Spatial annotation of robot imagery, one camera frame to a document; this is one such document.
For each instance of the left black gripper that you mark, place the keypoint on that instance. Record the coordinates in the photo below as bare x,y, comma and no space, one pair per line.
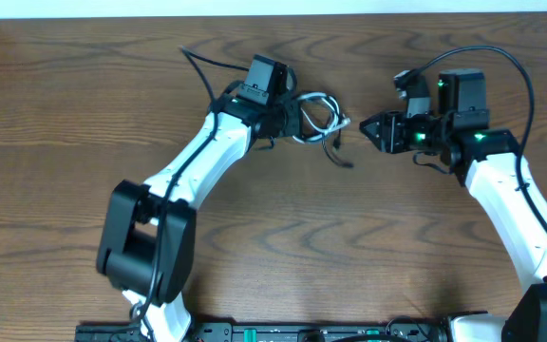
295,126

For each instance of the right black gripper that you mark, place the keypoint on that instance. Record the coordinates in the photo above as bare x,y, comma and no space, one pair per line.
389,123

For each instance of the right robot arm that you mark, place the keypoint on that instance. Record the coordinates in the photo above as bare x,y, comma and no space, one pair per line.
487,163

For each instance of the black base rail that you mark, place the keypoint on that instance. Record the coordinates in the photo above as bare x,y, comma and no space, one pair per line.
404,328

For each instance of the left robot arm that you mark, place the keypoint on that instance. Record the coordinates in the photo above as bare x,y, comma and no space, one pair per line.
148,241

